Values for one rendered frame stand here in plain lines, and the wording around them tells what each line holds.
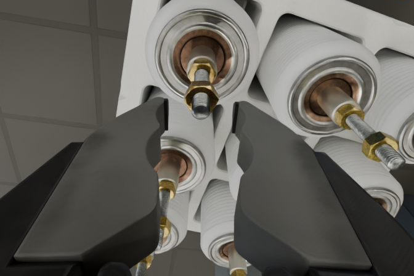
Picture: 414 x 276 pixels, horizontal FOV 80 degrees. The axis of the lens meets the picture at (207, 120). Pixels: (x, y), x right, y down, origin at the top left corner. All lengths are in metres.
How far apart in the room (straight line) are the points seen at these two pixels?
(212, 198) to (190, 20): 0.26
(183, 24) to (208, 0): 0.02
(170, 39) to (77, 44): 0.33
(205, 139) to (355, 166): 0.19
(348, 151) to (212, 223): 0.20
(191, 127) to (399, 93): 0.20
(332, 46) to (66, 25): 0.42
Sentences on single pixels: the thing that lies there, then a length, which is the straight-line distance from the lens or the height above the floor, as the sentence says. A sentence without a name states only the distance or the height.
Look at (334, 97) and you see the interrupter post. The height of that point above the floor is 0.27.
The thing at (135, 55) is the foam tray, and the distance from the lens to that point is 0.29.
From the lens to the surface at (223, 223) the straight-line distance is 0.35.
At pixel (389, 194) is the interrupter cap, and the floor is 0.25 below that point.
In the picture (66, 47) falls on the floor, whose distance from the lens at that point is 0.52.
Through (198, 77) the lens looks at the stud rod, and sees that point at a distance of 0.16.
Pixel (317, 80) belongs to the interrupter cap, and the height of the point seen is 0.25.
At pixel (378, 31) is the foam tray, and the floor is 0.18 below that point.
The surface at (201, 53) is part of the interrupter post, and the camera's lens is 0.18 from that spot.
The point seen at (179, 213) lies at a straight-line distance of 0.33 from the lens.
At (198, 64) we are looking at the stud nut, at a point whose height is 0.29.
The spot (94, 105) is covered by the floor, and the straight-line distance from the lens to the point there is 0.55.
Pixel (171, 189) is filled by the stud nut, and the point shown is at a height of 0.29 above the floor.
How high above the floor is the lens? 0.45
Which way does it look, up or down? 59 degrees down
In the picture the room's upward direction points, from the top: 179 degrees clockwise
